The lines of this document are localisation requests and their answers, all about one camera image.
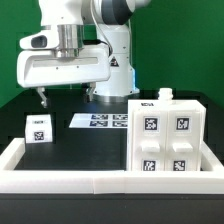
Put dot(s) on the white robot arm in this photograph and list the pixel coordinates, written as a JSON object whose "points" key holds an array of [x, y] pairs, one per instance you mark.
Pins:
{"points": [[84, 42]]}

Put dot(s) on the white marker sheet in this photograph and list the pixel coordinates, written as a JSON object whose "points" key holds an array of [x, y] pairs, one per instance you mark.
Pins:
{"points": [[99, 120]]}

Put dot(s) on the small white cabinet top block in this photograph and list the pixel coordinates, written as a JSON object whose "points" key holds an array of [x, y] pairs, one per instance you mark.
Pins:
{"points": [[38, 129]]}

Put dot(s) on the white cabinet body box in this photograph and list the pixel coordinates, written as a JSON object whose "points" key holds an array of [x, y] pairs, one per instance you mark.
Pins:
{"points": [[164, 102]]}

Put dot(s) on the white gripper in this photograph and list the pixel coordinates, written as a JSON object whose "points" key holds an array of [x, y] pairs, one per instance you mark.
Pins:
{"points": [[42, 68]]}

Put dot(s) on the white door panel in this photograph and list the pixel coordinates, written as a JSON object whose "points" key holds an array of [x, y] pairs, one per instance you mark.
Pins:
{"points": [[149, 137], [183, 141]]}

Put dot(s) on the white U-shaped fence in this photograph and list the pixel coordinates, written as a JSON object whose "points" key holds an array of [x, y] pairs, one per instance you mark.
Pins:
{"points": [[209, 180]]}

